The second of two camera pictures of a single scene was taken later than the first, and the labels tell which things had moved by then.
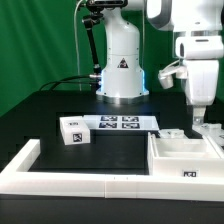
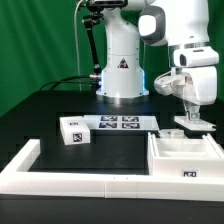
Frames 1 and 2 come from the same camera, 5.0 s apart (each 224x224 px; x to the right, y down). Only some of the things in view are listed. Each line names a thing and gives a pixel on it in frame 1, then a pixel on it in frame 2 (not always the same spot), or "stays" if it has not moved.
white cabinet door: [171, 133] stays
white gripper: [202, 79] stays
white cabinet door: [214, 130] → [194, 125]
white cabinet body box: [183, 157] stays
